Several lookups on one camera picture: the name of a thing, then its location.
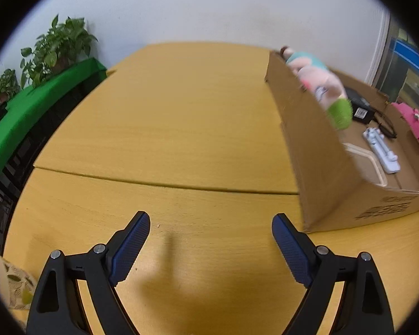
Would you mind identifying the white door frame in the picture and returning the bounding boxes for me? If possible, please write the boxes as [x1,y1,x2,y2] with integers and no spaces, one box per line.
[365,9,392,86]

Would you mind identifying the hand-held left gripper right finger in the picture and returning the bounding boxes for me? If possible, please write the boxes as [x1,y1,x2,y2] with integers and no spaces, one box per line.
[272,213,395,335]

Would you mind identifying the beige leaf-patterned object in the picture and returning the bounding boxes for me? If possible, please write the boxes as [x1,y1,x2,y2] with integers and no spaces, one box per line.
[2,256,39,311]

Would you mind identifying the wooden desktop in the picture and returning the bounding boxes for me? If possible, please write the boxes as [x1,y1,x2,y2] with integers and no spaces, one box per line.
[2,42,419,335]

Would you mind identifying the black power adapter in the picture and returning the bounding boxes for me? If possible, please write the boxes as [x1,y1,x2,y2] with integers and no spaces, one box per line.
[345,87,374,124]

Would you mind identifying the pink plush toy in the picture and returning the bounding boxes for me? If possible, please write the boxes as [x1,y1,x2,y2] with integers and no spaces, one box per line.
[391,101,419,145]

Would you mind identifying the clear phone case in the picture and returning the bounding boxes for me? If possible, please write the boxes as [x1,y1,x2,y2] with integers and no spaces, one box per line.
[343,142,386,187]

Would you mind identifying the large potted plant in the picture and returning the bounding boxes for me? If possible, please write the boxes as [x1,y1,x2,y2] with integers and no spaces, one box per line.
[20,15,99,88]

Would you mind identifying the black sunglasses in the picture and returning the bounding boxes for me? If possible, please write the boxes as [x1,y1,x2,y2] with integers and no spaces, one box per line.
[370,110,399,139]

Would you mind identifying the cardboard box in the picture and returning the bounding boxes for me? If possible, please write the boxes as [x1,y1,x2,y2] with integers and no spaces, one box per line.
[265,51,419,234]

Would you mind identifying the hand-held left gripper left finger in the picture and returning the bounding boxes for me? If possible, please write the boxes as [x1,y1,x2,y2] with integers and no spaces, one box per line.
[25,211,151,335]

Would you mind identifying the small potted plant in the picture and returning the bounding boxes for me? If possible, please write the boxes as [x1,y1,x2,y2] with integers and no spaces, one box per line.
[0,69,21,104]

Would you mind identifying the pig plush toy teal outfit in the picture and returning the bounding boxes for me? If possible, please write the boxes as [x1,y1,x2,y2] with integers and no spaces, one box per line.
[279,46,353,131]

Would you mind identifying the blue sign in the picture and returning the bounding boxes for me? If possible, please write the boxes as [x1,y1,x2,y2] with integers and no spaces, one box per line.
[393,37,419,64]

